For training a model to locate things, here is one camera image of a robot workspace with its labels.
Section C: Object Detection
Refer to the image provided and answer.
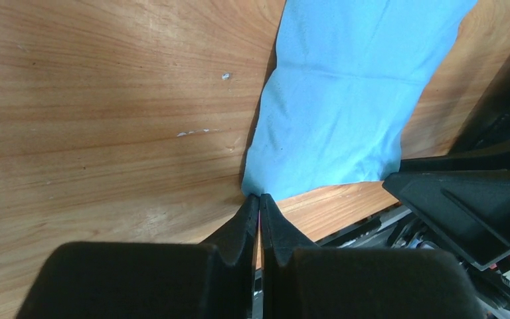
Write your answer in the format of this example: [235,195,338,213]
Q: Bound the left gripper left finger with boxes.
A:
[17,195,259,318]

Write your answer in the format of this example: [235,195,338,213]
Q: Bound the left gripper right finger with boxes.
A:
[260,194,483,318]

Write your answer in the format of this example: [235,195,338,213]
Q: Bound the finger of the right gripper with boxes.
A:
[382,171,510,270]

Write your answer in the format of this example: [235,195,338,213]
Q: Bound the light blue cleaning cloth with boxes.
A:
[241,1,475,200]

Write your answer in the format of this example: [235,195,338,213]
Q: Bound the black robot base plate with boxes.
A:
[318,57,510,318]

